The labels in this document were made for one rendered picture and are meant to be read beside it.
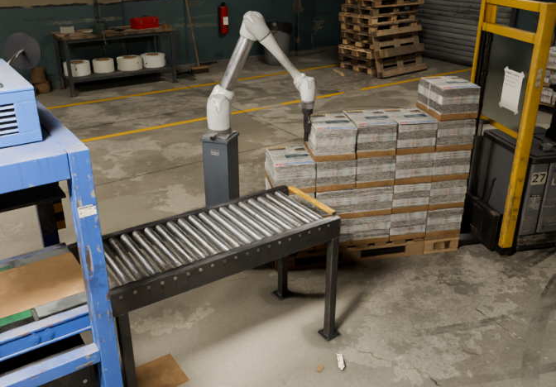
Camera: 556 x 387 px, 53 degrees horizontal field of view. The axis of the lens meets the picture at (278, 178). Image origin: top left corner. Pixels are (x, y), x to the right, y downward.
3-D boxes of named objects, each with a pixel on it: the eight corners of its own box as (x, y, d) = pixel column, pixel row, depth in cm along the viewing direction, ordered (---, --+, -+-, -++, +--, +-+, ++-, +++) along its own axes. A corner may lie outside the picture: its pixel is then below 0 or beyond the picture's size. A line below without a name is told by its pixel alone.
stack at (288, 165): (265, 245, 437) (264, 146, 404) (403, 231, 459) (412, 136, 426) (275, 271, 402) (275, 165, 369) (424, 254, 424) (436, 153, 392)
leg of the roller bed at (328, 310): (329, 329, 343) (333, 232, 316) (335, 334, 339) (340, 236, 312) (322, 332, 340) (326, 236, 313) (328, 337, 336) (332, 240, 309)
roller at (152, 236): (151, 233, 301) (150, 225, 299) (189, 273, 265) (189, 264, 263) (142, 236, 299) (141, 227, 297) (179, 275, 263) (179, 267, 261)
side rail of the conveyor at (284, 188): (284, 201, 354) (284, 183, 349) (289, 204, 350) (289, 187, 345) (70, 265, 285) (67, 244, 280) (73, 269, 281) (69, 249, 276)
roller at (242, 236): (214, 215, 321) (214, 207, 319) (258, 249, 285) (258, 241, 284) (207, 217, 319) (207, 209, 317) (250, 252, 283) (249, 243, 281)
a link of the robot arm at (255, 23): (273, 30, 350) (270, 27, 363) (255, 7, 344) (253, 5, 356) (256, 44, 353) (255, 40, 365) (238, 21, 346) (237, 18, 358)
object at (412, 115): (379, 110, 410) (379, 108, 409) (415, 107, 415) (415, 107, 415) (400, 125, 376) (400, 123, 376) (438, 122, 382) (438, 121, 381)
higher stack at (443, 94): (402, 231, 459) (418, 76, 408) (435, 226, 465) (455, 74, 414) (423, 254, 425) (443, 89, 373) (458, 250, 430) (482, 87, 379)
